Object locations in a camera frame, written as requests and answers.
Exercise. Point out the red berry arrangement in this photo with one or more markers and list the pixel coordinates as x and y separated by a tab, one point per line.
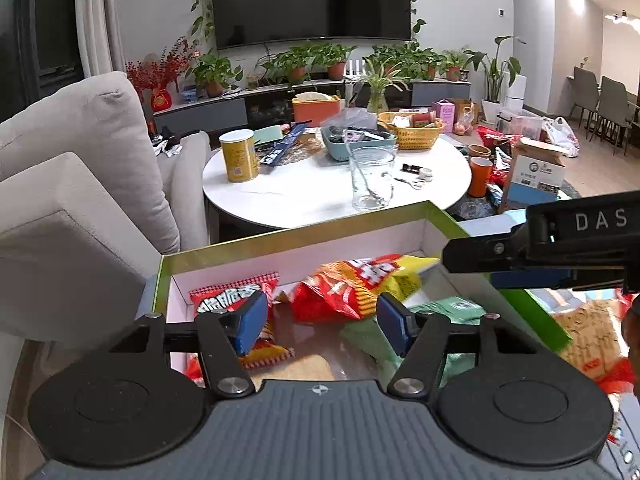
160	72

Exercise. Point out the blue patterned table cloth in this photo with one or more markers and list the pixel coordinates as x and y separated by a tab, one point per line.
560	300

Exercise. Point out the dark blue long packet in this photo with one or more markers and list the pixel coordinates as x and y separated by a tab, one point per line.
282	145

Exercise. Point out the tall plant white pot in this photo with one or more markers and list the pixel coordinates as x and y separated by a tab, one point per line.
492	77

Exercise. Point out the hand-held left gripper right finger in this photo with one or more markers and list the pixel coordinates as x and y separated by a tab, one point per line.
392	322

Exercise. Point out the orange tissue box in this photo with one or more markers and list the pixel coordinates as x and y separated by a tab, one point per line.
317	112

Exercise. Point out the blue white cardboard box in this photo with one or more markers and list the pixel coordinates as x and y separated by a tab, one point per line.
535	175

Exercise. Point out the grey television cabinet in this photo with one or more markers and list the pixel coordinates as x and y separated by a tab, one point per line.
210	112

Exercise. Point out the white round table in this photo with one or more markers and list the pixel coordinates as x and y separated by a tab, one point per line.
300	195

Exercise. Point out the clear bag of fruit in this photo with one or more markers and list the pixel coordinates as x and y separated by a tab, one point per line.
465	122

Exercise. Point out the red plastic bag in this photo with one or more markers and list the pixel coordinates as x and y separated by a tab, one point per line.
495	137

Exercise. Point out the potted green plant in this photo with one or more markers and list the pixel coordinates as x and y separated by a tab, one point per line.
215	75
452	66
392	57
295	66
430	62
336	60

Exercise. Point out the orange red chips packet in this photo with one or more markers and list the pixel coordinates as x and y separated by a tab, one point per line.
340	295

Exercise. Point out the white tower appliance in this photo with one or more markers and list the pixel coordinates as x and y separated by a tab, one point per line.
519	91

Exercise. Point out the pink box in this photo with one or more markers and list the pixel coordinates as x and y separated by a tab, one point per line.
444	116

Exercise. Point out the red packet white lettering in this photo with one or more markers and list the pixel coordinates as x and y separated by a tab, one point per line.
220	295

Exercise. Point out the small black box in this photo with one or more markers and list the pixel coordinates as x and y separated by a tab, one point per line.
411	168

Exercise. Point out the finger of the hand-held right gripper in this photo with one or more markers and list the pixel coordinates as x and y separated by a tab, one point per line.
530	280
475	255

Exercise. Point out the red round cracker packet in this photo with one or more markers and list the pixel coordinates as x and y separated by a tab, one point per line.
590	335

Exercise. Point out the teal case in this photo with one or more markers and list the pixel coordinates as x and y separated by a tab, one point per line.
267	136

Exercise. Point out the yellow woven basket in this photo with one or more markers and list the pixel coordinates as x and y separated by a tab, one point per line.
412	137

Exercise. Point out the hanging green vine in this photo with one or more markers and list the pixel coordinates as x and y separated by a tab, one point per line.
414	10
202	15

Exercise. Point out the white plastic bag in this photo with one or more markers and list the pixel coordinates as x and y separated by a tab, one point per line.
562	135

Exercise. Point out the dark glass window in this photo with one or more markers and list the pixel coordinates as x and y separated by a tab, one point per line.
40	25

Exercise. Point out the black white cloth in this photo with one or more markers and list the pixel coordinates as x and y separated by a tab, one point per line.
167	142

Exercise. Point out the grey curtain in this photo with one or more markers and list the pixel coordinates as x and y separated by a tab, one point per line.
100	15

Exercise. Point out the clear plastic bag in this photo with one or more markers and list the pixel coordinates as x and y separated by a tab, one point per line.
350	117

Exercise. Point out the green cardboard box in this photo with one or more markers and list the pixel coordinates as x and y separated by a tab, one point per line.
300	232

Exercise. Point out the yellow can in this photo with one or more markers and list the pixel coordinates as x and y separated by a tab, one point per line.
240	157

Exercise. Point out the small scissors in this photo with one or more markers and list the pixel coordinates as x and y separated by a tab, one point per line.
410	183

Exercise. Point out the dark marble round table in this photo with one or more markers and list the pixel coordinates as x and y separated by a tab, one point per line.
475	207

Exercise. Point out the green snack packet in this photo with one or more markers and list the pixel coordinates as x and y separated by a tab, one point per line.
450	310

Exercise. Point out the grey dining chair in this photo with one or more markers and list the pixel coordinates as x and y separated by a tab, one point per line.
612	107
585	92

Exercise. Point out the black television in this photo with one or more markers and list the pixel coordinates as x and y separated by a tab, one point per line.
310	0

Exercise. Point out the white slatted rack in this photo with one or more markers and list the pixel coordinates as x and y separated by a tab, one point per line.
358	67

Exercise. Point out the orange cup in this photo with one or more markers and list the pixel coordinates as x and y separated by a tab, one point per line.
480	177

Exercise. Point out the clear storage bin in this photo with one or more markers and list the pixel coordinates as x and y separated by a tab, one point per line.
522	125

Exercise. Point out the metal spoon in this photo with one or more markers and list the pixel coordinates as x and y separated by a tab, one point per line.
372	191

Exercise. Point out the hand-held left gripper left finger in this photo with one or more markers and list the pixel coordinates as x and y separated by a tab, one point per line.
250	322

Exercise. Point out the blue plastic tray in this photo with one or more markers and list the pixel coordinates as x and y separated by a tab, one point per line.
335	152

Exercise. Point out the glass mug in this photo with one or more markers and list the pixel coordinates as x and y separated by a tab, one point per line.
372	200

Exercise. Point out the spider plant glass vase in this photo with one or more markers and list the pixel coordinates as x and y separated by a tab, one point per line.
377	85

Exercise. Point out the beige sofa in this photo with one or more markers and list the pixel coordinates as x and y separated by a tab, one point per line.
75	185

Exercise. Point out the brown paper cup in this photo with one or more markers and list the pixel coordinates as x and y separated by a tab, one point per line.
480	151

